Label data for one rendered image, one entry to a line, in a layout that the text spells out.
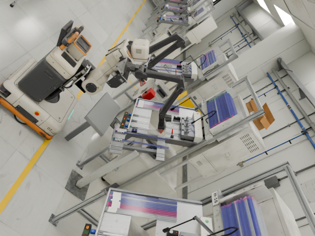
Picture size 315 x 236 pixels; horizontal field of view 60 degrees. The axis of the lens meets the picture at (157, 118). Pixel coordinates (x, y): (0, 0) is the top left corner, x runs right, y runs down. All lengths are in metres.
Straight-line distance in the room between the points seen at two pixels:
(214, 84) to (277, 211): 2.42
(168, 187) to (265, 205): 1.37
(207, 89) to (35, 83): 2.40
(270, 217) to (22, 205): 1.89
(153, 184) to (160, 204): 1.08
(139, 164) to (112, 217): 1.09
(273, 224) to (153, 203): 0.82
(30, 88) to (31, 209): 1.03
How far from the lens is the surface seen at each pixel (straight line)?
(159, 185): 3.18
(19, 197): 2.60
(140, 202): 2.11
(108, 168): 2.71
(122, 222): 2.01
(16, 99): 2.76
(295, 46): 6.02
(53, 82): 2.57
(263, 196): 2.07
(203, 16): 7.04
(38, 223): 2.62
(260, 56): 5.90
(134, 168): 3.05
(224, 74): 4.02
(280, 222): 2.01
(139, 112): 3.08
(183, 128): 2.86
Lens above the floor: 2.06
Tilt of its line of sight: 23 degrees down
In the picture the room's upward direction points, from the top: 58 degrees clockwise
